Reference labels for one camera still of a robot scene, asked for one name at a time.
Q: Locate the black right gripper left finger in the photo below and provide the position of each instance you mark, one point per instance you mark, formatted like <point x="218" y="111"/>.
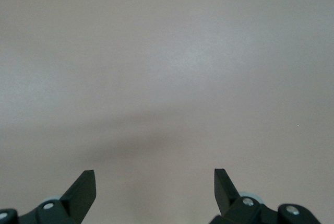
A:
<point x="75" y="203"/>

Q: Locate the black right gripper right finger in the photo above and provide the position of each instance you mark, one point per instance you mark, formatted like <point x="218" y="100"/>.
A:
<point x="229" y="203"/>

